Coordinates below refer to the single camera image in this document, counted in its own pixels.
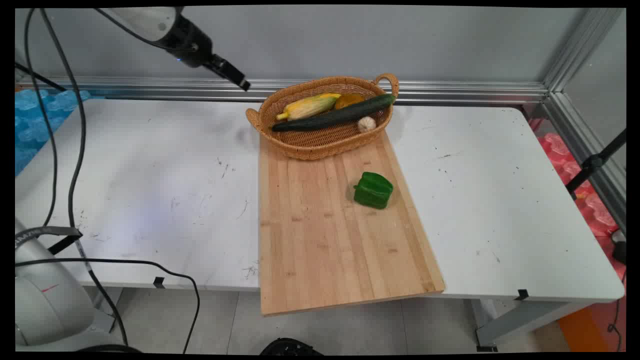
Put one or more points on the white garlic bulb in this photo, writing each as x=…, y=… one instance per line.
x=366, y=124

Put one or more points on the green bell pepper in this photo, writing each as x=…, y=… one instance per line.
x=374, y=191

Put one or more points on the long dark green cucumber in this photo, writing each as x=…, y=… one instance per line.
x=330, y=118

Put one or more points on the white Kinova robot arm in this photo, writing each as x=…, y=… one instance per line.
x=45, y=300

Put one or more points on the orange box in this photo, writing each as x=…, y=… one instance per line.
x=582, y=332

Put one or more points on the orange round vegetable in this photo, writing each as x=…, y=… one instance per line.
x=348, y=100

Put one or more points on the black stand pole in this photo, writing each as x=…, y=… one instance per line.
x=594, y=162

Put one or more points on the slanted aluminium frame rail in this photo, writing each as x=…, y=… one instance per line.
x=595, y=165

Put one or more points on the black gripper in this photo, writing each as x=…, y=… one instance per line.
x=190, y=45

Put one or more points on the blue foam mat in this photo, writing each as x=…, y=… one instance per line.
x=35, y=120

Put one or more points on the horizontal aluminium frame rail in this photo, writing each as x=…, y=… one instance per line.
x=450, y=91

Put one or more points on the pink foam mat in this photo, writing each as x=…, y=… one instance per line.
x=595, y=210

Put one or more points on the yellow corn cob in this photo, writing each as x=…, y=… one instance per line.
x=310, y=106

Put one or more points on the grey table leg with foot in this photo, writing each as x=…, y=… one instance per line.
x=520, y=320

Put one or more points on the upright aluminium frame post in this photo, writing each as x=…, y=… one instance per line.
x=582, y=45

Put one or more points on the wooden cutting board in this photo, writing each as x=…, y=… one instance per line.
x=330, y=240

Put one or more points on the black round object on floor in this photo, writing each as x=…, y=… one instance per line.
x=290, y=347

